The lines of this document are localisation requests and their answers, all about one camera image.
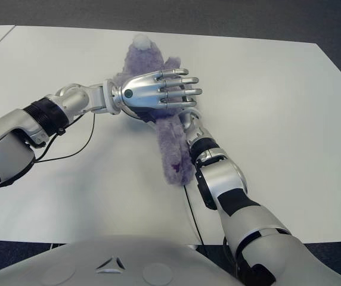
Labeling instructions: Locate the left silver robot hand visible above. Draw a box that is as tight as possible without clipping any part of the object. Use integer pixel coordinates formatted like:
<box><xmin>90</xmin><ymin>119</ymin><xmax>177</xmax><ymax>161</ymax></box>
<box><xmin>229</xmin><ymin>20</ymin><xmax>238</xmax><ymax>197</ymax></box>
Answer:
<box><xmin>117</xmin><ymin>68</ymin><xmax>203</xmax><ymax>123</ymax></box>

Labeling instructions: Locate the purple plush doll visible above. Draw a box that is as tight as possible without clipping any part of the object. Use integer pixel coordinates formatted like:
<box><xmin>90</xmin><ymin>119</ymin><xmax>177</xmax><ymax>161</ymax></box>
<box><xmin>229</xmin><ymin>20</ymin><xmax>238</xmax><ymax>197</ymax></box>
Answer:
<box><xmin>112</xmin><ymin>34</ymin><xmax>200</xmax><ymax>187</ymax></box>

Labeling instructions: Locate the grey robot torso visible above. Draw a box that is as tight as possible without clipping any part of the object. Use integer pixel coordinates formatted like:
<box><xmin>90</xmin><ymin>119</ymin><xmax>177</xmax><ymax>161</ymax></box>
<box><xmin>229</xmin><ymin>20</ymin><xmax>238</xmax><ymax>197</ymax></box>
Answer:
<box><xmin>0</xmin><ymin>237</ymin><xmax>243</xmax><ymax>286</ymax></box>

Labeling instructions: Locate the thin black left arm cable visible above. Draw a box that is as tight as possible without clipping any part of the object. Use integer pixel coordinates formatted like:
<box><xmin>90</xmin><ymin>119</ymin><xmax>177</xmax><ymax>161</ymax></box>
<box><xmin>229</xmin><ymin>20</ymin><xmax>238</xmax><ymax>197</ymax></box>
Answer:
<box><xmin>33</xmin><ymin>112</ymin><xmax>96</xmax><ymax>164</ymax></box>

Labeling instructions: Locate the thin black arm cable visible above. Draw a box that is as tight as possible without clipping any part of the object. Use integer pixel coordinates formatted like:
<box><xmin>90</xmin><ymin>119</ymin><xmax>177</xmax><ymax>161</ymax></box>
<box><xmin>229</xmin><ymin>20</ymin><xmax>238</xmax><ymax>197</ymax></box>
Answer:
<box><xmin>33</xmin><ymin>112</ymin><xmax>96</xmax><ymax>164</ymax></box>
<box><xmin>184</xmin><ymin>185</ymin><xmax>206</xmax><ymax>245</ymax></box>

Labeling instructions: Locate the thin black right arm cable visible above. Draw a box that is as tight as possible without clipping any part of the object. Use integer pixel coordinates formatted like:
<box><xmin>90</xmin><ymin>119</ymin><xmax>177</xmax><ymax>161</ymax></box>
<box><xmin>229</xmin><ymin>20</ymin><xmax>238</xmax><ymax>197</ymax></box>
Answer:
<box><xmin>184</xmin><ymin>185</ymin><xmax>206</xmax><ymax>245</ymax></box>

